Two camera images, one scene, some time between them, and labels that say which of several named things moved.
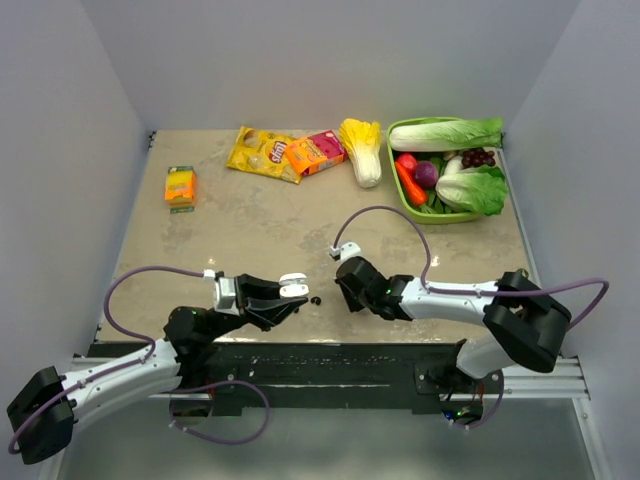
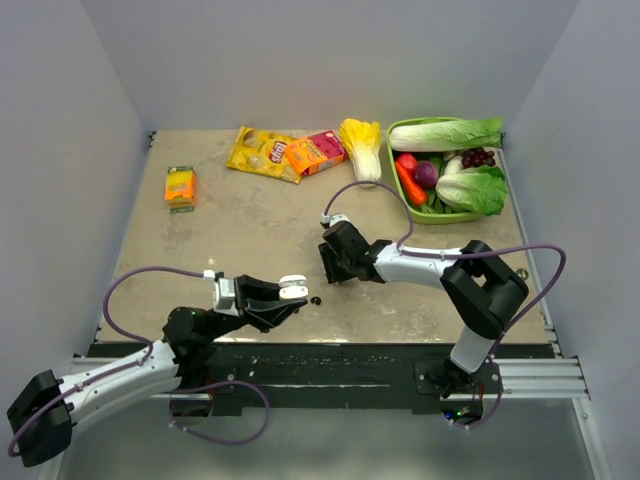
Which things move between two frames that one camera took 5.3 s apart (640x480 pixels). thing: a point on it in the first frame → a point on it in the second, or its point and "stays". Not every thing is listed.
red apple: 408,162 stays
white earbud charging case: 293,284 stays
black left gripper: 265,307 stays
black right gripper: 353,305 → 333,274
